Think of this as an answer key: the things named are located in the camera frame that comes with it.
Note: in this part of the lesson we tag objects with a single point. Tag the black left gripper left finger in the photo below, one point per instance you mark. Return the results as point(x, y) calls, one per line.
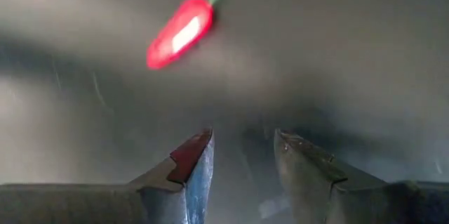
point(158, 196)

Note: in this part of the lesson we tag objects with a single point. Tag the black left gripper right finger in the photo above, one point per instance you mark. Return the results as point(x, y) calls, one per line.
point(315, 189)

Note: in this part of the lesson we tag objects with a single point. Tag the red toy chili pepper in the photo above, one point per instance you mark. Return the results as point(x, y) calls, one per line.
point(182, 31)

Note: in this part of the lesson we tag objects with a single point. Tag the black table mat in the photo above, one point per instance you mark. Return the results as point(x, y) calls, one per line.
point(315, 59)

